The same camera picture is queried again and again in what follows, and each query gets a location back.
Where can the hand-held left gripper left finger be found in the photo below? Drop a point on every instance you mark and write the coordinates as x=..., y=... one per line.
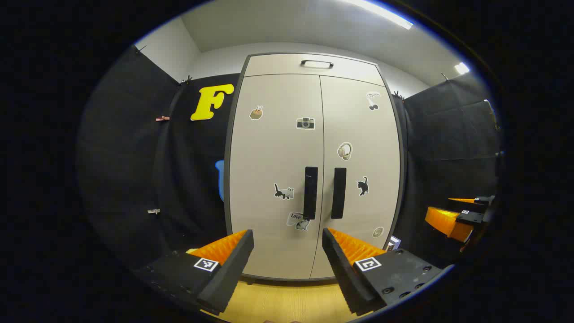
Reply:
x=228, y=273

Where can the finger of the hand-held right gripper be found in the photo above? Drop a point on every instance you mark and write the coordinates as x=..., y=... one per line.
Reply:
x=446, y=220
x=475, y=202

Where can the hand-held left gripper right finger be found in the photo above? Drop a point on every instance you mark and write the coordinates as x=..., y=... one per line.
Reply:
x=345, y=278

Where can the headphone sticker shoe cabinet door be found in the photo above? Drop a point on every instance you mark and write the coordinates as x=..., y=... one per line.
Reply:
x=367, y=134

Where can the camera sticker shoe cabinet door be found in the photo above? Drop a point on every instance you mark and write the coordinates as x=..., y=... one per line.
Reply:
x=269, y=152

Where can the beige double-door shoe cabinet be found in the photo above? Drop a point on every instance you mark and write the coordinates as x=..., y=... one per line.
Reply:
x=278, y=65

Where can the small white box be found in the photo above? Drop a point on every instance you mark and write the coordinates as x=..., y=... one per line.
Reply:
x=393, y=243

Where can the small ceiling light panel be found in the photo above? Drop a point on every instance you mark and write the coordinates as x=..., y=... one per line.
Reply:
x=462, y=68

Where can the black backdrop cloth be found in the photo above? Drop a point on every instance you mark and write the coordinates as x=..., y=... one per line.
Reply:
x=134, y=157

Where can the pink clip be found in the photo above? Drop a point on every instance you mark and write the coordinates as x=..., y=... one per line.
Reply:
x=163, y=118

